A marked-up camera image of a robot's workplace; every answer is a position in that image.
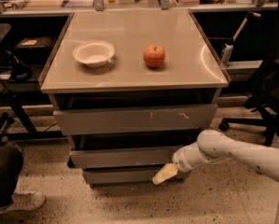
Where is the white paper bowl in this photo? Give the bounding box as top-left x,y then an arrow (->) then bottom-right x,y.
73,40 -> 115,68

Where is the black headset on stand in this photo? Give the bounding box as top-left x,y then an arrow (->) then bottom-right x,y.
5,49 -> 33,81

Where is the black stand frame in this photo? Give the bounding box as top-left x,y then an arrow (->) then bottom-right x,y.
0,75 -> 65,147

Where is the grey drawer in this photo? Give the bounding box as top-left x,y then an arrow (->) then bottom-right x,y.
67,133 -> 197,169
54,104 -> 217,135
82,166 -> 160,187

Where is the grey bottom drawer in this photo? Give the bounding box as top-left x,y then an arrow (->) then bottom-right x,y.
82,166 -> 160,187

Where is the black office chair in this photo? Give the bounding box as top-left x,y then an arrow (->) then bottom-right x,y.
219,1 -> 279,147

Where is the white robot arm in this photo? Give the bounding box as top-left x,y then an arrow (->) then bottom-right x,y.
152,130 -> 279,224

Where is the black box with label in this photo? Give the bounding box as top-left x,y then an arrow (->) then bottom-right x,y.
15,36 -> 55,61

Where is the grey drawer cabinet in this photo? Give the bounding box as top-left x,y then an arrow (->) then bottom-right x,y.
38,8 -> 231,189

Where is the person's dark trouser leg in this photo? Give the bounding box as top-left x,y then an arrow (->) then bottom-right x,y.
0,147 -> 23,207

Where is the white handheld vacuum stick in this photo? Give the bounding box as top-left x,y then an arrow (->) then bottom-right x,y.
220,10 -> 262,68

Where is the white sneaker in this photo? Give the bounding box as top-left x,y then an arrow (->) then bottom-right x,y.
0,191 -> 47,215

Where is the red apple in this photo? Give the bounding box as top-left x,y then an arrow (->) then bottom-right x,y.
143,44 -> 165,68

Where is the grey top drawer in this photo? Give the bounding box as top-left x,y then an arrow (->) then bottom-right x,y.
54,104 -> 217,135

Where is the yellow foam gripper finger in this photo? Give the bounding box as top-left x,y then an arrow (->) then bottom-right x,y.
152,163 -> 178,185

